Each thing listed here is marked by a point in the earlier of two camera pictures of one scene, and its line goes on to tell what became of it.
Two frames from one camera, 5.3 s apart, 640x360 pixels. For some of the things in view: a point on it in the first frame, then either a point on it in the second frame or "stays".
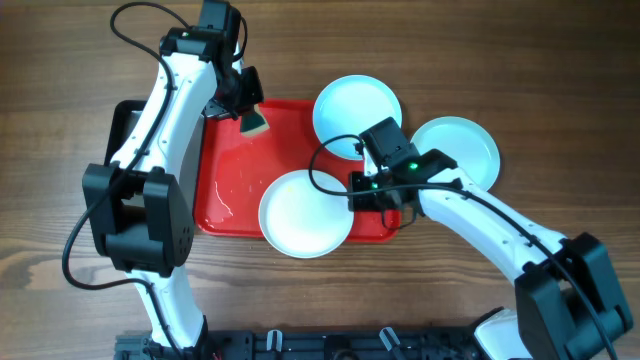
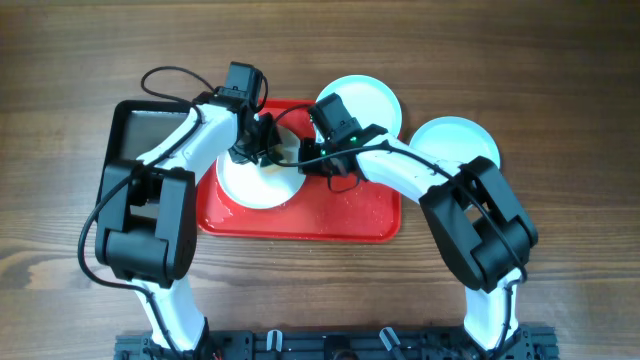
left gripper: x=255 y=96 → x=274 y=138
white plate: x=302 y=221 → x=259 y=187
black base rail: x=312 y=345 stays
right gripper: x=359 y=202 → x=308 y=165
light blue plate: x=468 y=143 stays
